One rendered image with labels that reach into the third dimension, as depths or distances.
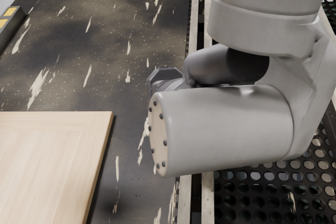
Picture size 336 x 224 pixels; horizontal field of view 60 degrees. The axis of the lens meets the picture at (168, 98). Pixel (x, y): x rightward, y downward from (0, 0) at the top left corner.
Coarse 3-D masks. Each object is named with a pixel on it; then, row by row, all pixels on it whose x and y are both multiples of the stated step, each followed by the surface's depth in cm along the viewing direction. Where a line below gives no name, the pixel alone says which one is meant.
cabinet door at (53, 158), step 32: (0, 128) 70; (32, 128) 69; (64, 128) 68; (96, 128) 67; (0, 160) 64; (32, 160) 63; (64, 160) 62; (96, 160) 61; (0, 192) 59; (32, 192) 58; (64, 192) 57
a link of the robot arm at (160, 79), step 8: (152, 72) 41; (160, 72) 40; (168, 72) 40; (176, 72) 41; (152, 80) 40; (160, 80) 38; (168, 80) 37; (176, 80) 32; (152, 88) 39; (160, 88) 33
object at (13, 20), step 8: (8, 8) 104; (16, 8) 103; (0, 16) 101; (8, 16) 100; (16, 16) 102; (8, 24) 98; (16, 24) 102; (0, 32) 94; (8, 32) 98; (0, 40) 94; (0, 48) 94
